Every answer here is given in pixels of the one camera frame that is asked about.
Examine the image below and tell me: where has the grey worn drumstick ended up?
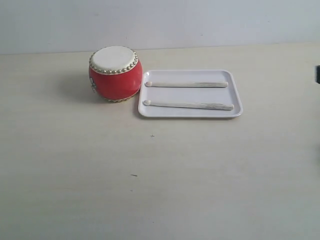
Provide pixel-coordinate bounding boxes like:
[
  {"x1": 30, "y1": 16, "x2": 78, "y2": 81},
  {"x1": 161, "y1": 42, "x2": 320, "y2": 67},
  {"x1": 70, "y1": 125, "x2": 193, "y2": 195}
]
[{"x1": 144, "y1": 81, "x2": 229, "y2": 88}]

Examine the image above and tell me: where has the white drumstick with ball tip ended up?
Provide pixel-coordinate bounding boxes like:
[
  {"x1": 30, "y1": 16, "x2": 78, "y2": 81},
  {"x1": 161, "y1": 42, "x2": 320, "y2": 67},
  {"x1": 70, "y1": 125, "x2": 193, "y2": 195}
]
[{"x1": 142, "y1": 100, "x2": 234, "y2": 111}]

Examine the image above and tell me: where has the small red drum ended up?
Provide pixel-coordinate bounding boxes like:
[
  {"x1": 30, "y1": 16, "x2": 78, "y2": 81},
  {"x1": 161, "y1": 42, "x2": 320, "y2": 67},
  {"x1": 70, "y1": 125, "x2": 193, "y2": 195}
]
[{"x1": 88, "y1": 45, "x2": 143, "y2": 102}]

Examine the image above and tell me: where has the white plastic tray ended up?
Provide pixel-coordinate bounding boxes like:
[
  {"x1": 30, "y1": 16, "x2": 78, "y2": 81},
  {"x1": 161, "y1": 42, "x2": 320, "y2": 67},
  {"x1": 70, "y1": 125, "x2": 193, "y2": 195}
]
[{"x1": 137, "y1": 69, "x2": 243, "y2": 119}]

